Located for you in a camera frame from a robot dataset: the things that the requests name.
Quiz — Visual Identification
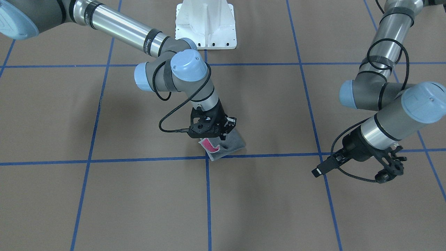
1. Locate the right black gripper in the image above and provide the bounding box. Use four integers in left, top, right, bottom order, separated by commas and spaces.
191, 100, 236, 141

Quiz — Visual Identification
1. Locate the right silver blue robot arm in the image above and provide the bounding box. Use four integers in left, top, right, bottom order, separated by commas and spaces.
1, 0, 236, 141

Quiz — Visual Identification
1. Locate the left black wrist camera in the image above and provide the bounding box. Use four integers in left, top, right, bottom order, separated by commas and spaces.
374, 145, 407, 184

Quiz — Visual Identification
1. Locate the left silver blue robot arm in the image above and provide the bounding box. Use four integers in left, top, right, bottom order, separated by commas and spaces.
312, 0, 445, 184

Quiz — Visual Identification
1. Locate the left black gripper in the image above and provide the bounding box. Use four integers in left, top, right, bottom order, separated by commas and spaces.
311, 127, 384, 177

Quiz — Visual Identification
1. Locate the pink and grey towel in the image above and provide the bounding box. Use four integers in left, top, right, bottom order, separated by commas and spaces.
199, 129, 246, 161

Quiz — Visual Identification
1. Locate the white camera stand pedestal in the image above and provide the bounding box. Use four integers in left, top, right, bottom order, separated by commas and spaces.
175, 0, 237, 50

